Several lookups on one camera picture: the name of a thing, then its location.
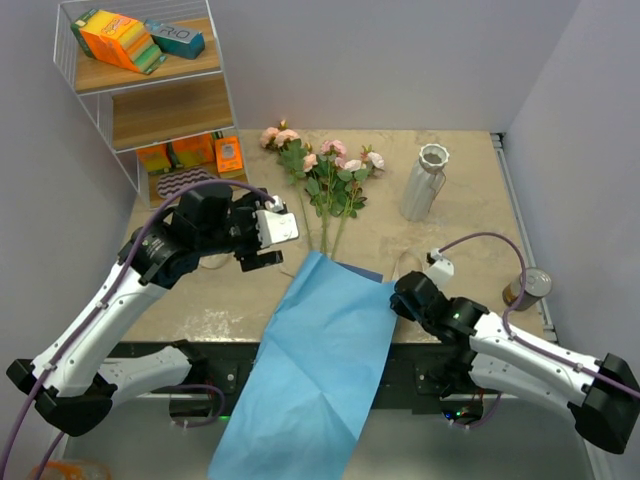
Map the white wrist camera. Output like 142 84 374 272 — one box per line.
254 196 299 249
424 249 455 288

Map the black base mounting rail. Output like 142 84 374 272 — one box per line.
87 341 501 419

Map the teal toothpaste box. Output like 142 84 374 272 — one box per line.
144 19 205 60

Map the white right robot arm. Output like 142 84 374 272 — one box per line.
390 271 639 455

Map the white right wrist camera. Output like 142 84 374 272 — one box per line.
424 249 455 288

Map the pink artificial flower bouquet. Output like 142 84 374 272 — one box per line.
259 120 386 258

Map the yellow orange sponge pack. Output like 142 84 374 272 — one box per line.
135 134 215 174

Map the orange box on lower shelf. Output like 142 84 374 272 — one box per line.
214 136 244 178

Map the white ribbed ceramic vase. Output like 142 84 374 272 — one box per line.
400 143 450 222

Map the white wire wooden shelf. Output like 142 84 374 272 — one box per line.
54 1 239 209

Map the orange plastic bag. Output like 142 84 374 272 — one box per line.
26 459 113 480

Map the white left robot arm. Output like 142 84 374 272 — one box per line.
7 182 299 437

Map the blue wrapping paper sheet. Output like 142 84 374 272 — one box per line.
207 252 396 479

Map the purple wavy striped pad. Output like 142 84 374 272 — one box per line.
155 167 215 199

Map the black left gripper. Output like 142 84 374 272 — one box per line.
199 189 284 270

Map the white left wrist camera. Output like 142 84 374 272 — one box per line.
254 196 299 249

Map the metal tin can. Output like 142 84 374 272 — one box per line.
502 268 552 311

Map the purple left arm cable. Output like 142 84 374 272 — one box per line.
0 179 286 480

